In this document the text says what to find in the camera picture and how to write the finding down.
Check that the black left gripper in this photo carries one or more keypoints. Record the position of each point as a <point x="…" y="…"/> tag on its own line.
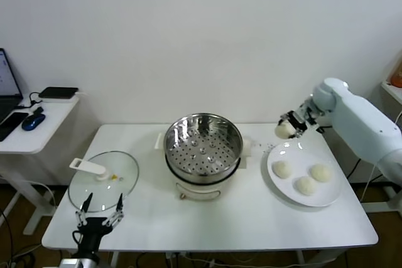
<point x="94" y="225"/>

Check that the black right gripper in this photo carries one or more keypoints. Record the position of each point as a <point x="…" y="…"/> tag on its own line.
<point x="307" y="112"/>

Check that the white steamed baozi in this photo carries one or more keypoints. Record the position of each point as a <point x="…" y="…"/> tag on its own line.
<point x="306" y="185"/>
<point x="282" y="169"/>
<point x="321" y="173"/>
<point x="284" y="130"/>

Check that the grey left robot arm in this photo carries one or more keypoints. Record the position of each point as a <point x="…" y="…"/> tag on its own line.
<point x="78" y="264"/>

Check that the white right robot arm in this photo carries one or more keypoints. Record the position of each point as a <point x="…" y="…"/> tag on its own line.
<point x="361" y="117"/>

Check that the stainless steel steamer basket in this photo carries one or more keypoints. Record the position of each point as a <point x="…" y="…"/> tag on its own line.
<point x="227" y="145"/>

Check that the white round plate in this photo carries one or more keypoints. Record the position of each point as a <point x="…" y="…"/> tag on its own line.
<point x="282" y="186"/>

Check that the white side table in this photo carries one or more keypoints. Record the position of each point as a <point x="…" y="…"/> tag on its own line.
<point x="47" y="136"/>

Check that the orange object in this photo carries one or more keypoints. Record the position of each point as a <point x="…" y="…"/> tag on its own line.
<point x="397" y="76"/>

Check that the blue computer mouse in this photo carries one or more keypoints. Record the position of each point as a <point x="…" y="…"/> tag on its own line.
<point x="33" y="122"/>

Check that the white flat box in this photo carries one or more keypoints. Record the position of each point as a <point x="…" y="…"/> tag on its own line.
<point x="63" y="101"/>

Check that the black smartphone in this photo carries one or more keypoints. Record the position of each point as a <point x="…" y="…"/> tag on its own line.
<point x="12" y="123"/>

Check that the black flat drive box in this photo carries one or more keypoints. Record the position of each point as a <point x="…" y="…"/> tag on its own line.
<point x="58" y="92"/>

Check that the black laptop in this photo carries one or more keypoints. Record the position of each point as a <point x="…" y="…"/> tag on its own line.
<point x="9" y="108"/>

